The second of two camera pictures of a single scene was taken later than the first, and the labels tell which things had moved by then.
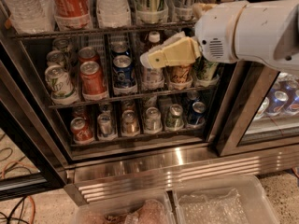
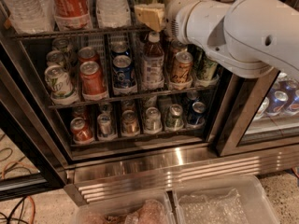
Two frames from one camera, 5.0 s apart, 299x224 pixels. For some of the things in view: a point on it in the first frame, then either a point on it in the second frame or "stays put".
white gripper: x=214 y=32 to x=174 y=13
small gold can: x=130 y=126 stays put
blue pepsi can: x=277 y=102 stays put
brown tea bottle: x=153 y=78 stays put
